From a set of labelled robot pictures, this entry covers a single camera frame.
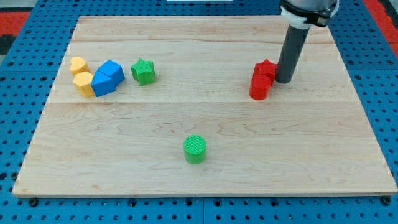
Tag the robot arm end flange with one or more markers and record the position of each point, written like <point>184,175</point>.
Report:
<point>302,14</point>

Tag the green cylinder block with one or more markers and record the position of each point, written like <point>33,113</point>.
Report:
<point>194,148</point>

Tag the wooden board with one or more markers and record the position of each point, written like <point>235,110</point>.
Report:
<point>308,138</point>

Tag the red cylinder block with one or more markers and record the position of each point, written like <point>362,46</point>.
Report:
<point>259,88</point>

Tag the green star block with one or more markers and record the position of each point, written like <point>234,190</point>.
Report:
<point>143,72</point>

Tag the red star block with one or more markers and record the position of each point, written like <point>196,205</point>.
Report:
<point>266,68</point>

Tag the blue cube block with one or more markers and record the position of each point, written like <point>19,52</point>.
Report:
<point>112,70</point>

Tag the blue pentagon block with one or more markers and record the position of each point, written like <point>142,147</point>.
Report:
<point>102,84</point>

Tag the yellow hexagon block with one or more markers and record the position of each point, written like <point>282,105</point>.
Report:
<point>82,83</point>

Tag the yellow heart block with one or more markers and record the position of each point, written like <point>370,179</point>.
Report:
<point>78,65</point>

